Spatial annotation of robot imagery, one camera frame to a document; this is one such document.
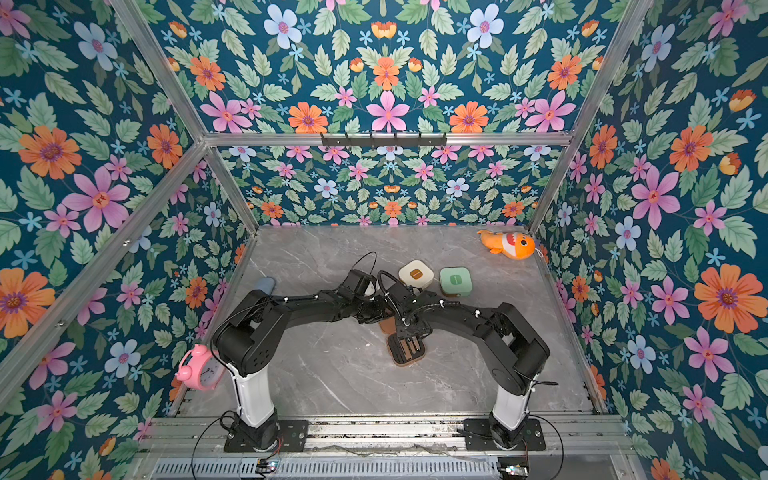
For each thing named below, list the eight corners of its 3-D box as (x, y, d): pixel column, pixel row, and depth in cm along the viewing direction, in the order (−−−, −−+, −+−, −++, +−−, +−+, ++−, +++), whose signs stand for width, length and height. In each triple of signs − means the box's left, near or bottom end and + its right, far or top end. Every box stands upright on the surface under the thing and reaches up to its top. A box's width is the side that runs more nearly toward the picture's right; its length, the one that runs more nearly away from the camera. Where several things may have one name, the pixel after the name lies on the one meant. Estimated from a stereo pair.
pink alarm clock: (198, 392, 83) (170, 379, 73) (211, 360, 88) (188, 344, 79) (218, 392, 83) (194, 379, 73) (231, 360, 88) (209, 344, 79)
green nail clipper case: (441, 296, 102) (442, 291, 100) (439, 272, 109) (440, 267, 106) (472, 296, 102) (473, 291, 100) (468, 272, 109) (469, 267, 106)
